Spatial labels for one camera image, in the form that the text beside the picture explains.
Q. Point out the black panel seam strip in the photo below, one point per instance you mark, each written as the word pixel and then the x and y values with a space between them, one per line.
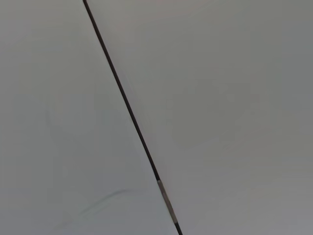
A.
pixel 167 201

